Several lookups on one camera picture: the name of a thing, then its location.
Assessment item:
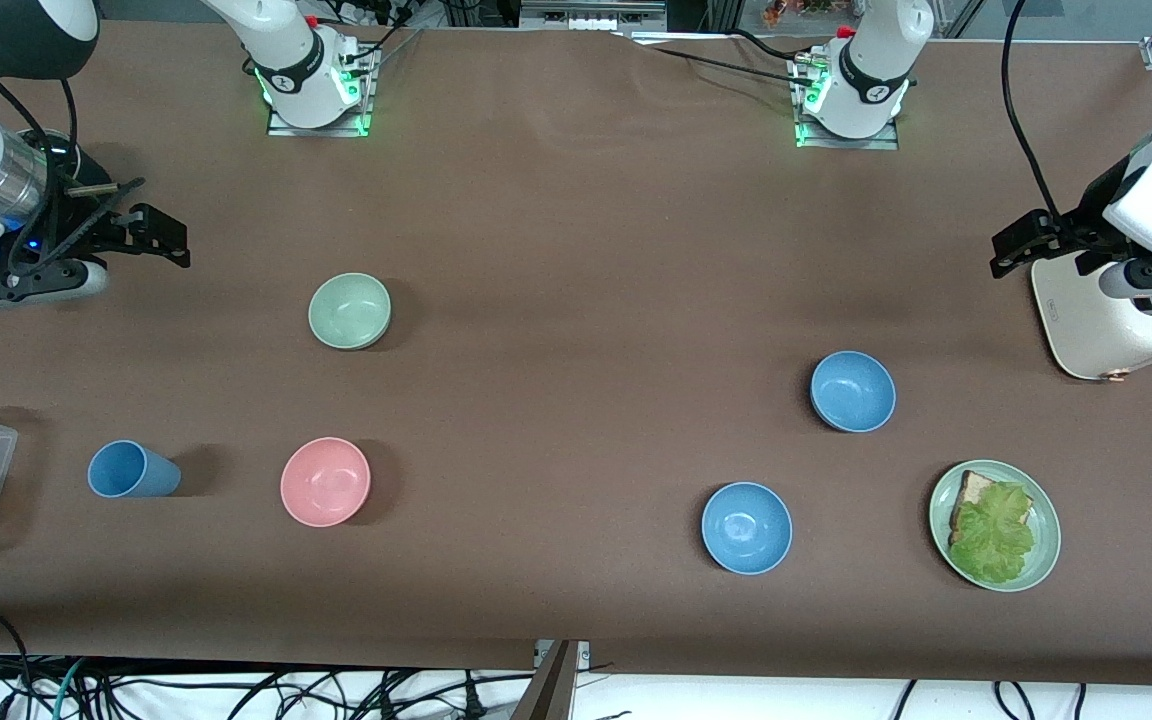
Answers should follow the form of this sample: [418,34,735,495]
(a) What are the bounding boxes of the black base power cable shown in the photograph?
[341,0,427,71]
[626,40,807,86]

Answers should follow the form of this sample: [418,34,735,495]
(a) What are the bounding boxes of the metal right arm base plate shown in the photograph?
[266,45,377,139]

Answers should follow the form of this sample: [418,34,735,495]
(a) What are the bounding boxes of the brown table cover mat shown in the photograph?
[0,20,1152,691]

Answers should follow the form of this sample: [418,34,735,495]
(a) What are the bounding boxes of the green bowl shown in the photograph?
[308,272,393,351]

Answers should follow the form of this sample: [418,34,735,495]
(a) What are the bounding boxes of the grey power strip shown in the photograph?
[521,0,667,31]

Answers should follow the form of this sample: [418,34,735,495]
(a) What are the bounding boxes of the toast slice with brown crust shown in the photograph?
[949,470,1032,546]

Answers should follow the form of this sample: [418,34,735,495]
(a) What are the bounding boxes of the green plate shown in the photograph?
[929,460,1062,593]

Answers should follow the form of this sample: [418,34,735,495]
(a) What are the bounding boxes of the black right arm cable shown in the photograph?
[0,30,79,281]

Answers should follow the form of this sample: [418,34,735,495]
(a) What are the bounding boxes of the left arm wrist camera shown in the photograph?
[1076,250,1152,301]

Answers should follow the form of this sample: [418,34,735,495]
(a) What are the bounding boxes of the green lettuce leaf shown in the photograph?
[948,482,1037,586]

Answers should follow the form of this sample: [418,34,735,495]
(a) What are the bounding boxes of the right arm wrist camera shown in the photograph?
[0,255,109,309]

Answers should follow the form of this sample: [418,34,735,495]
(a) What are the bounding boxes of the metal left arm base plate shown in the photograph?
[794,60,902,151]

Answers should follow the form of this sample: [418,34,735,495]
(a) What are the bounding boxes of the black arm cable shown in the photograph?
[0,30,79,281]
[1001,0,1065,216]

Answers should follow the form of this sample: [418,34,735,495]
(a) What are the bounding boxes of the metal camera stand bracket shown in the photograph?
[511,640,592,720]

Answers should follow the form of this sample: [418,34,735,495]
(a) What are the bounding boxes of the pink bowl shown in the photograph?
[280,437,373,528]

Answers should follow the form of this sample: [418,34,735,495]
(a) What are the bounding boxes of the cream white toaster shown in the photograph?
[1031,250,1152,383]

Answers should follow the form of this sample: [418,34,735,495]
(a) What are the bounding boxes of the teal floor cable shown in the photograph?
[54,658,89,720]

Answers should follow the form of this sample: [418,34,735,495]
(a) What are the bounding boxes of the black pot with blue handle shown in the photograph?
[18,128,112,211]

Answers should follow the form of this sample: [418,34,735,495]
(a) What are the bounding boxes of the blue cup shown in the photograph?
[87,440,182,499]

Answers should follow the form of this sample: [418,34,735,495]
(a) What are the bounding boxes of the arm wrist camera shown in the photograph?
[0,255,109,309]
[1076,250,1152,301]

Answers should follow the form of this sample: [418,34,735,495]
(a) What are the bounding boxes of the orange packaged items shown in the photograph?
[764,0,837,26]

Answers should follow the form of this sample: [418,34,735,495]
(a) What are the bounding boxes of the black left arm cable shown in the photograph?
[1001,0,1065,216]

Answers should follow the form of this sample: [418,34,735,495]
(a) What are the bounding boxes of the blue bowl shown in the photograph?
[810,350,897,434]
[701,482,794,576]

